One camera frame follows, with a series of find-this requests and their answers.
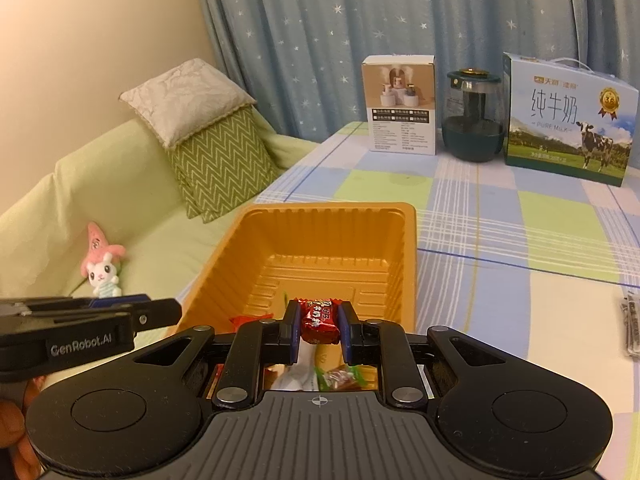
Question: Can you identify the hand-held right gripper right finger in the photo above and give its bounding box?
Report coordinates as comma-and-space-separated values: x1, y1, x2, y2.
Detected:
337, 300, 506, 408

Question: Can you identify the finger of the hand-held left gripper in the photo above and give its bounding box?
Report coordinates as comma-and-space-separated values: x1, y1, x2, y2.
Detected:
0, 298, 183, 336
0, 293, 151, 316

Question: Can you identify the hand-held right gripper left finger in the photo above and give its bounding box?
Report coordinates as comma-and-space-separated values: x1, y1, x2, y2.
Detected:
134, 298, 303, 409

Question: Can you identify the green candy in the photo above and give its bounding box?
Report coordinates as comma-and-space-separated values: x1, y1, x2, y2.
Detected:
315, 365, 376, 392

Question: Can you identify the orange plastic tray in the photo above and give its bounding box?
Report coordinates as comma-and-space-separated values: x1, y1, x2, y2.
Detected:
170, 202, 418, 393

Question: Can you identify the person's left hand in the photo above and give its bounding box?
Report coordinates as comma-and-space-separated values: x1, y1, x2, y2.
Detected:
0, 399, 45, 480

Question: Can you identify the pink and white plush toy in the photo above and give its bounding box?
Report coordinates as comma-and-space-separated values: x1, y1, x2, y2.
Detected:
81, 222, 128, 298

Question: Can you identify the white snack packet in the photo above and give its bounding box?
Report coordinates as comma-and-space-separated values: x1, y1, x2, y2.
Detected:
270, 345, 322, 393

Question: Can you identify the green covered sofa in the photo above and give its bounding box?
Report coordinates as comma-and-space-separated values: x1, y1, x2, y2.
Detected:
0, 105, 321, 361

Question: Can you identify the green zigzag cushion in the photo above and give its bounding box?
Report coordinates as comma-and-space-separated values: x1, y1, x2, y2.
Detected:
167, 107, 281, 223

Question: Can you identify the checked tablecloth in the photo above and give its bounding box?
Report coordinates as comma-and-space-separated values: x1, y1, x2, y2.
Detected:
255, 120, 640, 461

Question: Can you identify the grey cushion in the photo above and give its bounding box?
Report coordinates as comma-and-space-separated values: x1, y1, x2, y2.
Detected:
119, 58, 258, 150

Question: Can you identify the white product box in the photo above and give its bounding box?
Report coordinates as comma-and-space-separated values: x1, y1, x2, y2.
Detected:
362, 54, 437, 155

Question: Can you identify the dark striped snack packet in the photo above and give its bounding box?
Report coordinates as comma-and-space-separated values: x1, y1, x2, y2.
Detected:
619, 294, 640, 359

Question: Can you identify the blue milk carton box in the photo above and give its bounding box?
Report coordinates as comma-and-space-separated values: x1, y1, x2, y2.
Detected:
502, 51, 640, 188

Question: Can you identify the blue star-print curtain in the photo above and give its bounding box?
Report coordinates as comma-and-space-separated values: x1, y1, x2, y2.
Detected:
192, 0, 640, 173

